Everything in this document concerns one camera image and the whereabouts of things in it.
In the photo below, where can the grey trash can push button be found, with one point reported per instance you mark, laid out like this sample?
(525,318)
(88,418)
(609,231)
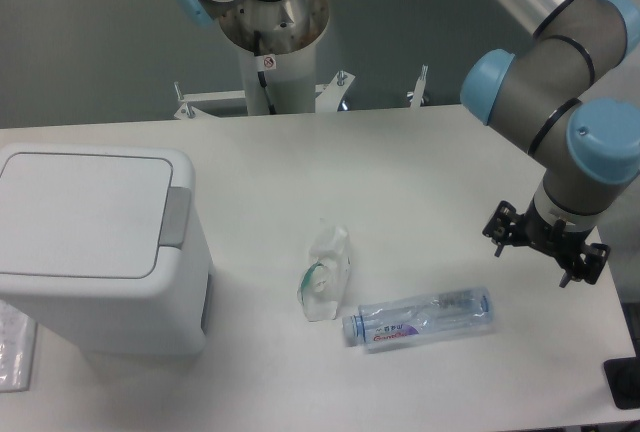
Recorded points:
(175,217)

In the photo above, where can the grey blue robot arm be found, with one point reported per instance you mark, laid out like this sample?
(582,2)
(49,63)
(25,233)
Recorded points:
(589,150)

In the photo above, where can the black device at edge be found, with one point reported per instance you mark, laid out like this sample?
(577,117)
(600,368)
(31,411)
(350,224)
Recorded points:
(622,376)

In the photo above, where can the white plastic trash can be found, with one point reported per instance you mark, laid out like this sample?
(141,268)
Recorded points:
(162,313)

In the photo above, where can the crushed clear plastic bottle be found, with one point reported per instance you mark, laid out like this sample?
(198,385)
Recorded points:
(419,320)

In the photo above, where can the crumpled clear plastic bag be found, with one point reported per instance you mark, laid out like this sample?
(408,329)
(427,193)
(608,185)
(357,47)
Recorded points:
(323,284)

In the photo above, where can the laminated paper sheet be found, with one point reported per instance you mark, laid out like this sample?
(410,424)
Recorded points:
(18,337)

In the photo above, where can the white pedestal base frame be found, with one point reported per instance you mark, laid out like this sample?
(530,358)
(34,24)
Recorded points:
(329,97)

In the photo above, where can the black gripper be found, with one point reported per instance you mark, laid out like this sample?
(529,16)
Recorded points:
(581,262)

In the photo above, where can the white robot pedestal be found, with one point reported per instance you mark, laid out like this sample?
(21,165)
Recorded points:
(276,43)

